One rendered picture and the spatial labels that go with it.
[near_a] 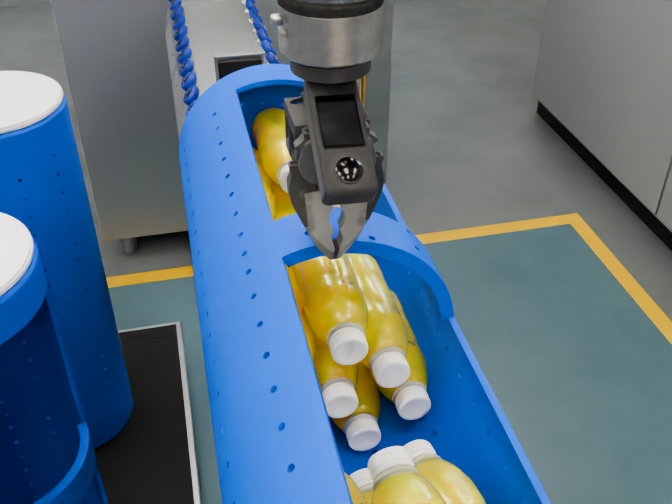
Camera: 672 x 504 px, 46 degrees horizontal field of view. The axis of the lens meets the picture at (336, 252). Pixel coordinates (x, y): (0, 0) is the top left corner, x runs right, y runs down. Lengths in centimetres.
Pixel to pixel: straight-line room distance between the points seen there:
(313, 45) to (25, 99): 106
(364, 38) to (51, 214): 110
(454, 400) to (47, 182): 99
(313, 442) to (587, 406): 183
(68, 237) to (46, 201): 11
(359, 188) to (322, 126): 6
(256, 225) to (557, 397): 167
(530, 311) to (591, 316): 20
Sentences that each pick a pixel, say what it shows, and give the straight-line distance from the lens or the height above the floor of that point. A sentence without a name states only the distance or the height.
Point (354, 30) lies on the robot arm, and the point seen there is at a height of 147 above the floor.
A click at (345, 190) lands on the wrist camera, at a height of 136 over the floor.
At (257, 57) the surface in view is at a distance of 163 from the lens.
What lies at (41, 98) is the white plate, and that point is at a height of 104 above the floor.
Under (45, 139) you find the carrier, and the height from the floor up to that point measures 99.
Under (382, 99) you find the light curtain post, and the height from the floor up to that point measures 89.
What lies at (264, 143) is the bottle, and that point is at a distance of 113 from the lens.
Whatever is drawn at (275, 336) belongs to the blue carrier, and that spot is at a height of 121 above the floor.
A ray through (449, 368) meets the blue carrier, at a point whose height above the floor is 106.
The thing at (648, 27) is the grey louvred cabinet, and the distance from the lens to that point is 307.
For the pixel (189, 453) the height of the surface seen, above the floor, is 15.
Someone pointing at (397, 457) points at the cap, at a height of 116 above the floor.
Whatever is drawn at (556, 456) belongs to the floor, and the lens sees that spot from 226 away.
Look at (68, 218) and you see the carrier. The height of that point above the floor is 80.
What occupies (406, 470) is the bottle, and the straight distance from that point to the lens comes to 68.
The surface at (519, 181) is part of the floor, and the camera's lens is 336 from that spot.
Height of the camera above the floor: 170
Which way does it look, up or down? 36 degrees down
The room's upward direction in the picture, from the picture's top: straight up
